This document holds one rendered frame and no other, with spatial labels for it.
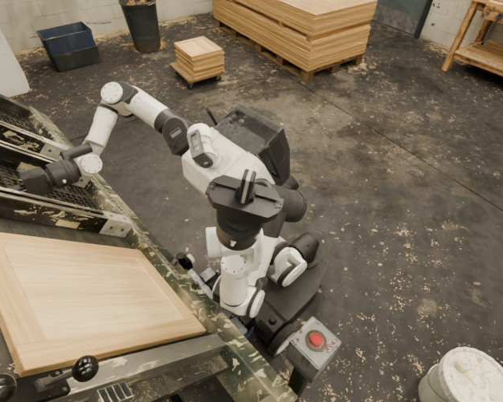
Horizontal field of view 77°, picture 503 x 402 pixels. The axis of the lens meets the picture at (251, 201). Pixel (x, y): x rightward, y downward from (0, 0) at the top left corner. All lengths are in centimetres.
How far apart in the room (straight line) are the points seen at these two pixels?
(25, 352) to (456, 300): 232
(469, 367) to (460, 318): 63
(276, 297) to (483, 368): 104
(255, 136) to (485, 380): 153
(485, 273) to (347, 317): 106
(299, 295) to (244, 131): 126
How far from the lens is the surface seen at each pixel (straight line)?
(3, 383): 53
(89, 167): 120
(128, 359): 83
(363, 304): 227
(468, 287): 264
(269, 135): 95
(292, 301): 199
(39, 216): 121
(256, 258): 70
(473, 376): 193
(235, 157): 94
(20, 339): 80
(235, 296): 80
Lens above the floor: 195
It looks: 47 degrees down
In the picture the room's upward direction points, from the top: straight up
